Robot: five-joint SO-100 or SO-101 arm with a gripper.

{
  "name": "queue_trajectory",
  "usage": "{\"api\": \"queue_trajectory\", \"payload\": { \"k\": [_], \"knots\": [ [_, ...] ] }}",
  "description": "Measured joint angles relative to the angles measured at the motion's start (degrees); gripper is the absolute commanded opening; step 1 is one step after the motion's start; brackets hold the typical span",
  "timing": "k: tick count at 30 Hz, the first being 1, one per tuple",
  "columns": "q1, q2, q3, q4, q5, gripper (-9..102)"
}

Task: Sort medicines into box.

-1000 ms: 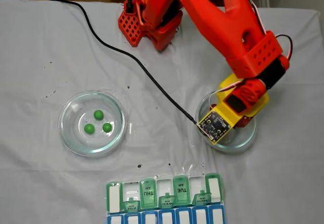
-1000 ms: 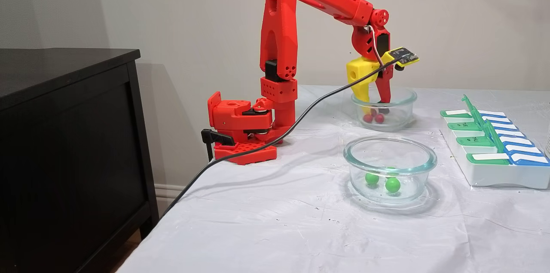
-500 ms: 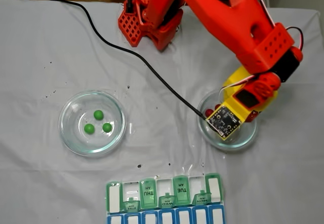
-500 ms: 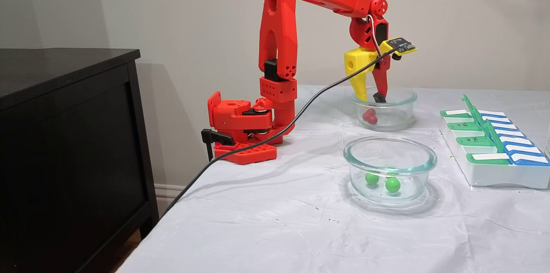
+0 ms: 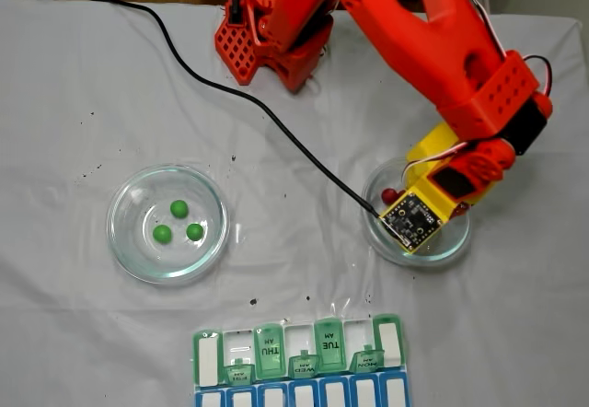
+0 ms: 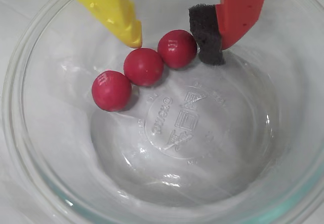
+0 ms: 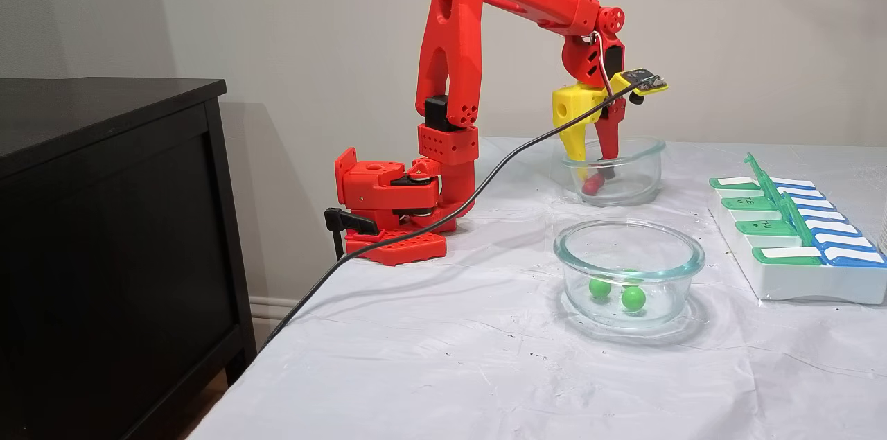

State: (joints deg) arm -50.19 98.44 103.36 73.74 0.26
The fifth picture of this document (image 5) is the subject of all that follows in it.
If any weekly pill organizer box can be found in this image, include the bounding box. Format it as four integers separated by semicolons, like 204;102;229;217
191;313;410;407

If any camera board on yellow mount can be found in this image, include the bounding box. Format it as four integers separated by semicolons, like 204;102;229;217
377;189;450;255

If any glass bowl for red candies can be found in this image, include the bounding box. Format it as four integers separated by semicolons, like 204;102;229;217
361;156;473;268

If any glass bowl for green candies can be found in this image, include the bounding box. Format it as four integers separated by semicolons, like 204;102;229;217
105;162;231;285

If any white tablecloth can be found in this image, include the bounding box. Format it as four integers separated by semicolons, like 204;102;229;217
0;0;583;407

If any black camera cable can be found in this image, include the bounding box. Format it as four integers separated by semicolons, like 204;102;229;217
91;0;384;219

